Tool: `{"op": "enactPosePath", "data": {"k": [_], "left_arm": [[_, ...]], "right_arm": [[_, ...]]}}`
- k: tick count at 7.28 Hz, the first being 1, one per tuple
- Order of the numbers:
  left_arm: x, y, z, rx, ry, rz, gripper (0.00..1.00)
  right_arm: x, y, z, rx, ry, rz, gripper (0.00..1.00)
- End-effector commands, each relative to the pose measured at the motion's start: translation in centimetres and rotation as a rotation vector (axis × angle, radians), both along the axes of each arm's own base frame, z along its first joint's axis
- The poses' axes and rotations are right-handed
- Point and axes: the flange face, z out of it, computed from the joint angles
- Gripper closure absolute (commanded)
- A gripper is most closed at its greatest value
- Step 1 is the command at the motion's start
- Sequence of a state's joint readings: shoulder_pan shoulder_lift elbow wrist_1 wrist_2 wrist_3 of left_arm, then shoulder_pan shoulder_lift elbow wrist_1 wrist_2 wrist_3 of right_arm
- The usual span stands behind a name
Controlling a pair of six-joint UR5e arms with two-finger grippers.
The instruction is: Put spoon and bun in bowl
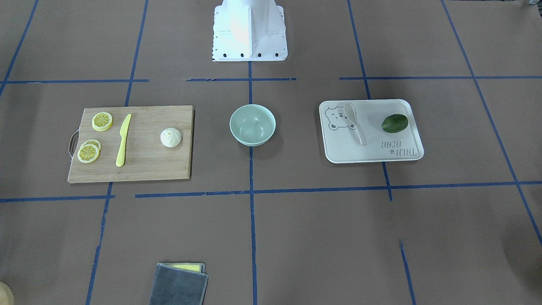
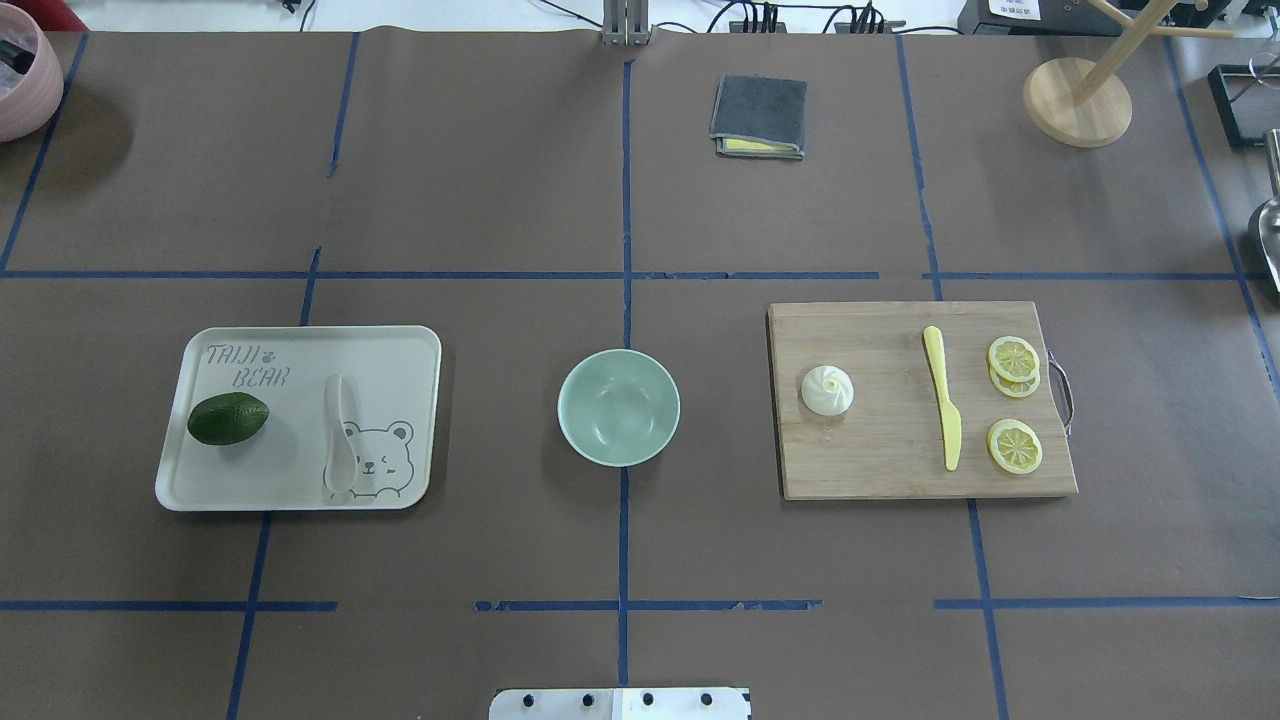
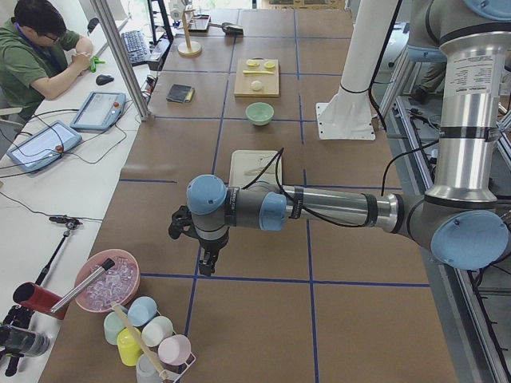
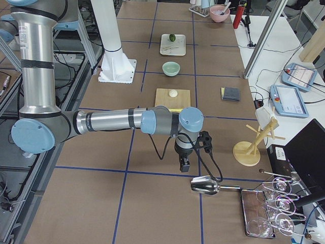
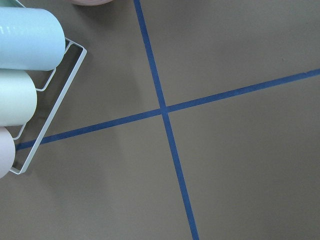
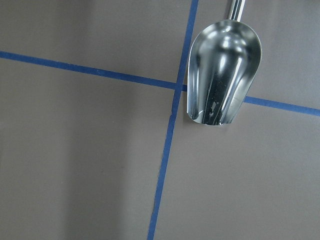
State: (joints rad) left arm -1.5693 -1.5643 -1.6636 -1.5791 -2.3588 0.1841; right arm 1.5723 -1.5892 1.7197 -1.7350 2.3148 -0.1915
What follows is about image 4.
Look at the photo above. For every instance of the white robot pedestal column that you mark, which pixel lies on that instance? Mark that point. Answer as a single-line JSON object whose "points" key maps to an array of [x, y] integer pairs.
{"points": [[116, 67]]}

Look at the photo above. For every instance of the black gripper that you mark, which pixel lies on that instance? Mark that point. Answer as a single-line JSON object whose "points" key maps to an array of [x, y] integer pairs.
{"points": [[184, 154]]}

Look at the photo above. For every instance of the pink bowl with ice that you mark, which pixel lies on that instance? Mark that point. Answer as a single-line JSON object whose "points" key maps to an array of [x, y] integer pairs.
{"points": [[218, 14]]}

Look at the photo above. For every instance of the black computer monitor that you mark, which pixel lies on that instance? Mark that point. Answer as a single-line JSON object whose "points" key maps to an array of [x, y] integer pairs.
{"points": [[306, 154]]}

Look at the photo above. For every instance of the wooden mug tree stand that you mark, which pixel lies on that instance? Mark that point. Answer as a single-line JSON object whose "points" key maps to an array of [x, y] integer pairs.
{"points": [[247, 153]]}

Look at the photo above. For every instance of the blue teach pendant near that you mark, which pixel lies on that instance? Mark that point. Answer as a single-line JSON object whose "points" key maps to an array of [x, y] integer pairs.
{"points": [[288, 101]]}

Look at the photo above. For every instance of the cream bear serving tray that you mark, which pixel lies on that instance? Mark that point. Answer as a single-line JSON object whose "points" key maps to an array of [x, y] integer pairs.
{"points": [[180, 42]]}

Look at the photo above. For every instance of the white ceramic spoon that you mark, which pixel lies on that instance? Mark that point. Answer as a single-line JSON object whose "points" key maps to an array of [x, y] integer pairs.
{"points": [[169, 47]]}

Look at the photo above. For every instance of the clear wine glass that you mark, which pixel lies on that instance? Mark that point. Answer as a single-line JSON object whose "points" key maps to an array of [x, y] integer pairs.
{"points": [[259, 225]]}

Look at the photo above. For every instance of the light green ceramic bowl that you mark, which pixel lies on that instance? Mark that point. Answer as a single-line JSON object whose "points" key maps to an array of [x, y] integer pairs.
{"points": [[171, 69]]}

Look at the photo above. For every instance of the blue teach pendant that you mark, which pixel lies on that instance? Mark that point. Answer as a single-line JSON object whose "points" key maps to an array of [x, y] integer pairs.
{"points": [[299, 76], [288, 101]]}

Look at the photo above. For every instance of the blue teach pendant far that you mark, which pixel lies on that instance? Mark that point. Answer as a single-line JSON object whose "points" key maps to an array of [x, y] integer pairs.
{"points": [[299, 76]]}

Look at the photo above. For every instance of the red bottle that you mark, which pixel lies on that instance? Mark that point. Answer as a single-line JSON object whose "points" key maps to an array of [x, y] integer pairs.
{"points": [[239, 13]]}

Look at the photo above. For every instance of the white steamed bun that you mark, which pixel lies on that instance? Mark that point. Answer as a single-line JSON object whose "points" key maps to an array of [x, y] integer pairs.
{"points": [[173, 93]]}

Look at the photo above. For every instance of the dark green avocado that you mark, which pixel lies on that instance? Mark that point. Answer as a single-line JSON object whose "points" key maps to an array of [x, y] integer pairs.
{"points": [[172, 37]]}

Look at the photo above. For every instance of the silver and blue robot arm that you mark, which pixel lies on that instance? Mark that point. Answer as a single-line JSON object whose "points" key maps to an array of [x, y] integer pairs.
{"points": [[42, 125]]}

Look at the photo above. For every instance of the black framed wooden tray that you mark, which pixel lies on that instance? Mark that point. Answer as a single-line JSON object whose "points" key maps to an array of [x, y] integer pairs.
{"points": [[253, 207]]}

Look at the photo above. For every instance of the aluminium frame post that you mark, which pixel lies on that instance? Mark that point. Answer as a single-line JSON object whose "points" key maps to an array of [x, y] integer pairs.
{"points": [[275, 14]]}

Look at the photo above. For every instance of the wooden cutting board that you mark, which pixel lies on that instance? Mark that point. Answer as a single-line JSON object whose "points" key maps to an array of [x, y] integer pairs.
{"points": [[180, 101]]}

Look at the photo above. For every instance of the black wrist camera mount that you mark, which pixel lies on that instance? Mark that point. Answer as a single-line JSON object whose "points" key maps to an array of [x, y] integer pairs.
{"points": [[204, 141]]}

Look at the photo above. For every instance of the stainless steel scoop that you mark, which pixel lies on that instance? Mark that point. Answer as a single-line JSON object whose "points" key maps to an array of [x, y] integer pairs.
{"points": [[206, 185]]}

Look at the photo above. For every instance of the black tripod stand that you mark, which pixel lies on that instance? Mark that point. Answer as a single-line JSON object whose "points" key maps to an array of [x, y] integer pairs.
{"points": [[246, 21]]}

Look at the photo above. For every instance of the white wire dish rack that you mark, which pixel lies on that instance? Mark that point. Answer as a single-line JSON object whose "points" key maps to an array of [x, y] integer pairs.
{"points": [[200, 7]]}

